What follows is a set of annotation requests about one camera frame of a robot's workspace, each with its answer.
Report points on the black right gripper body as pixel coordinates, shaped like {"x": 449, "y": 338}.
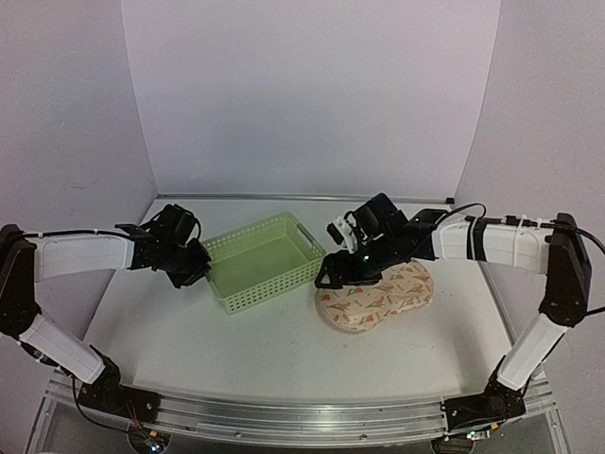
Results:
{"x": 382, "y": 257}

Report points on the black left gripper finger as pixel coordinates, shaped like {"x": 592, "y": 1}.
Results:
{"x": 197, "y": 254}
{"x": 187, "y": 279}

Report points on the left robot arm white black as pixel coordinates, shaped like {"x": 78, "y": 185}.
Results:
{"x": 52, "y": 284}

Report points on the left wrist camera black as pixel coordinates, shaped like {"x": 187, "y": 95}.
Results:
{"x": 172, "y": 225}

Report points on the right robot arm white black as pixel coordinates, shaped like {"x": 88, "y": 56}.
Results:
{"x": 552, "y": 250}

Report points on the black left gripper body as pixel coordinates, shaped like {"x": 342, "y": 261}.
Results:
{"x": 178, "y": 256}

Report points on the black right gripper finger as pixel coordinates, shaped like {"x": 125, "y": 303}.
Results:
{"x": 331, "y": 280}
{"x": 334, "y": 264}

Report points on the green perforated plastic basket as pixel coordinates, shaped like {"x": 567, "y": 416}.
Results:
{"x": 261, "y": 260}

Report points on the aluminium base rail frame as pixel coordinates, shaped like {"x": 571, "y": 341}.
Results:
{"x": 278, "y": 373}

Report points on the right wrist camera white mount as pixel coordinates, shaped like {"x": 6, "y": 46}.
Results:
{"x": 344, "y": 232}

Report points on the beige tulip mesh laundry bag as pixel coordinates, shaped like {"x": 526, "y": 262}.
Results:
{"x": 360, "y": 309}

